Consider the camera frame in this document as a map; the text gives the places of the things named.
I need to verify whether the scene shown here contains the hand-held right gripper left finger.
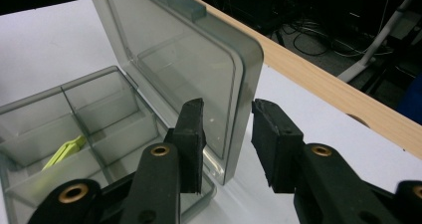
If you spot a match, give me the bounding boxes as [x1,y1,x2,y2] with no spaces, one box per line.
[118,98,207,224]

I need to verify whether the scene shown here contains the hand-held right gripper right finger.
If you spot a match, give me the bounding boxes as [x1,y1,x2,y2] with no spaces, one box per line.
[251,98,394,224]

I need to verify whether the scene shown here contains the grey transparent compartment box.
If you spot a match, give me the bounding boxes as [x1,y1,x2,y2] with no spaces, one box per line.
[0,0,265,224]

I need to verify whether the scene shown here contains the yellow-green plastic clip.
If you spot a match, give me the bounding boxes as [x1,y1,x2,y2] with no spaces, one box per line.
[42,134,88,170]

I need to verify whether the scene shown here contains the blue white black jacket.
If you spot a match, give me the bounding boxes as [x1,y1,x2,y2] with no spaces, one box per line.
[396,73,422,125]

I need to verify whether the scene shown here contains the white table mat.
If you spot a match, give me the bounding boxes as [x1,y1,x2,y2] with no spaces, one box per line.
[0,0,422,224]

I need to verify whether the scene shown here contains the tangle of floor cables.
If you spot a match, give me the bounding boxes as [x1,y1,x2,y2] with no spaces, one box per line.
[272,14,392,59]

